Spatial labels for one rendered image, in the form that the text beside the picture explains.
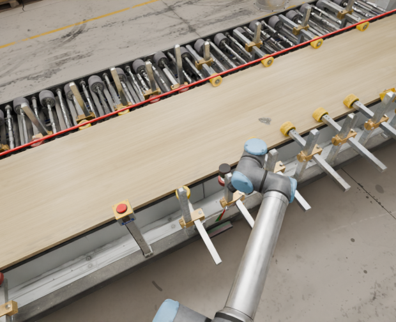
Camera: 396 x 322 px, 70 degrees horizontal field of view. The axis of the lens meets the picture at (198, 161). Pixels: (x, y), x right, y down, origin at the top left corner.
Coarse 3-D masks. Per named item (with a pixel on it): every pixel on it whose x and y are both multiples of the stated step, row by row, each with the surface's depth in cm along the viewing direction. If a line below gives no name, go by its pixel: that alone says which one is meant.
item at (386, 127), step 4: (356, 104) 178; (360, 104) 178; (356, 108) 179; (360, 108) 177; (364, 108) 176; (364, 112) 176; (368, 112) 174; (372, 112) 173; (368, 116) 174; (380, 124) 168; (384, 124) 167; (384, 128) 167; (388, 128) 165; (392, 128) 165; (388, 132) 165; (392, 132) 163; (392, 136) 164
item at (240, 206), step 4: (236, 204) 154; (240, 204) 153; (240, 208) 151; (244, 208) 151; (240, 212) 153; (244, 212) 150; (244, 216) 149; (248, 216) 148; (248, 220) 147; (252, 220) 147; (248, 224) 148; (252, 224) 145
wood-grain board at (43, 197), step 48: (336, 48) 226; (384, 48) 222; (192, 96) 202; (240, 96) 199; (288, 96) 196; (336, 96) 193; (48, 144) 184; (96, 144) 181; (144, 144) 178; (192, 144) 175; (240, 144) 173; (0, 192) 163; (48, 192) 161; (96, 192) 159; (144, 192) 157; (0, 240) 145; (48, 240) 143
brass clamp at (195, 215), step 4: (200, 208) 152; (192, 212) 151; (196, 212) 151; (192, 216) 150; (196, 216) 150; (200, 216) 149; (180, 220) 149; (184, 220) 149; (192, 220) 148; (200, 220) 152; (180, 224) 150; (184, 224) 148; (188, 224) 149; (192, 224) 151; (184, 228) 148
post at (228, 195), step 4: (228, 176) 135; (228, 180) 135; (224, 188) 147; (228, 188) 141; (224, 192) 150; (228, 192) 145; (224, 196) 153; (228, 196) 148; (232, 196) 150; (228, 200) 151; (224, 208) 164
